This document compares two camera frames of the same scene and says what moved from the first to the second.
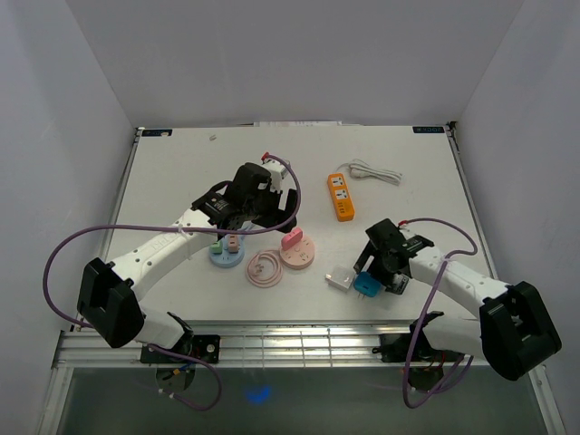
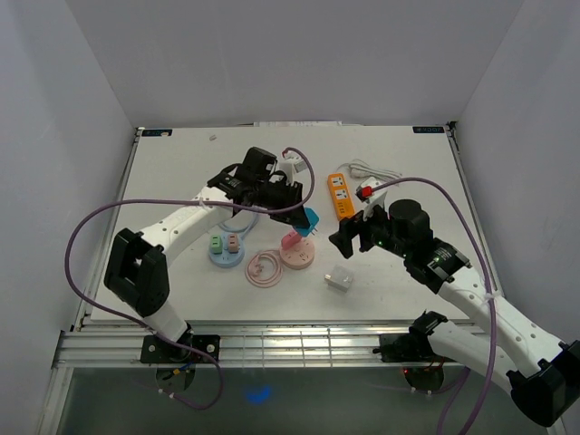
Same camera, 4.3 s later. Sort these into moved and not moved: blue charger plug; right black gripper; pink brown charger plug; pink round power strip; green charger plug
Moved: right black gripper; blue charger plug
Not moved: pink brown charger plug; green charger plug; pink round power strip
